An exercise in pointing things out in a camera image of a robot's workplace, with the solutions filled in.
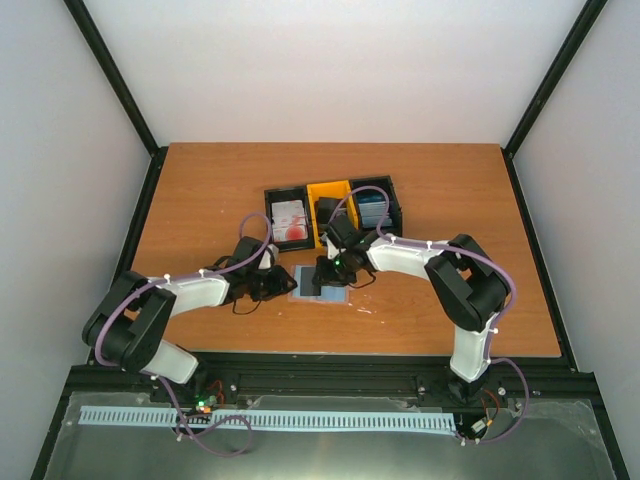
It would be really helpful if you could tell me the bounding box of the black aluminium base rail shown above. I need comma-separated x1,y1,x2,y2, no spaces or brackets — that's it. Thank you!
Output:
69,352,599,416

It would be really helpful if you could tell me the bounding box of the left black frame post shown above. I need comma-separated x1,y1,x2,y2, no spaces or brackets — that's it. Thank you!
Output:
63,0,166,158

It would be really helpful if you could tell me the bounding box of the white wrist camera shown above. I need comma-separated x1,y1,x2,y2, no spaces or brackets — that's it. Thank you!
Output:
326,240,341,260
258,244,279,270

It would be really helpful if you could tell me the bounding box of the right connector with wires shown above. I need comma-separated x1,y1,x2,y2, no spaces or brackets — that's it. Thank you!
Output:
471,389,501,440

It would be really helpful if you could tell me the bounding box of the black card bin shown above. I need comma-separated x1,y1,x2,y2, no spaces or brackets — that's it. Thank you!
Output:
350,176,403,236
264,185,314,252

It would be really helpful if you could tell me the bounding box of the blue card stack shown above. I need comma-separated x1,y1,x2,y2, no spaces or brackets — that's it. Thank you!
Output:
355,190,392,229

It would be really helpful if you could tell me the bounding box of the white red card stack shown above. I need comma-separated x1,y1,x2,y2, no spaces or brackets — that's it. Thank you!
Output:
271,200,308,243

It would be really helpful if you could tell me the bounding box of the right black frame post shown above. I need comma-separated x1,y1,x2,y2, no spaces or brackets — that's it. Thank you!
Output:
503,0,609,156

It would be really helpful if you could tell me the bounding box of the black frame post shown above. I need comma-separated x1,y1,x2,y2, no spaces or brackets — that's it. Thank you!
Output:
63,0,166,158
503,0,609,156

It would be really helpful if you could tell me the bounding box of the light blue slotted cable duct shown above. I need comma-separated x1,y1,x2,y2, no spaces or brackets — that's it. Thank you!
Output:
78,406,456,435

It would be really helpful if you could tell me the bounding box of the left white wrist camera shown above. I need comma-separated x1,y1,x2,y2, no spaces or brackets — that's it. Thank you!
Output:
258,244,279,270

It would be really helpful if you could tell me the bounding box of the pink leather card holder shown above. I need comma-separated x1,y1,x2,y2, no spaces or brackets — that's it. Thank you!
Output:
289,265,348,304

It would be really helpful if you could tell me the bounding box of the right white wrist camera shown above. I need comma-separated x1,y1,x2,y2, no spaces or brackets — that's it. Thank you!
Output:
326,240,341,260

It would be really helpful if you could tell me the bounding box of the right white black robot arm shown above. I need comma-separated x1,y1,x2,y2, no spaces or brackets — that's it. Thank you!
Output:
312,216,516,402

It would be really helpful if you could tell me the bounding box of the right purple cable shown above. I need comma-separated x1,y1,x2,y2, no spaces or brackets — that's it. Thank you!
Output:
327,187,530,445

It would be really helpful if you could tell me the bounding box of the black card stack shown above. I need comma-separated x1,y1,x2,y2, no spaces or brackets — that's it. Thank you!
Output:
314,197,347,228

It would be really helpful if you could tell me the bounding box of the left controller board with wires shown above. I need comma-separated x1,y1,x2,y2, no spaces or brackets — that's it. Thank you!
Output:
195,380,226,414

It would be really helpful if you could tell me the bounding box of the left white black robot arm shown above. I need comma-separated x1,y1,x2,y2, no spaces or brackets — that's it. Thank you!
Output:
82,236,297,403

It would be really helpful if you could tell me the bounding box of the yellow card bin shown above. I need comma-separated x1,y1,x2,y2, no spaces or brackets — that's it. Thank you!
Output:
307,180,359,248

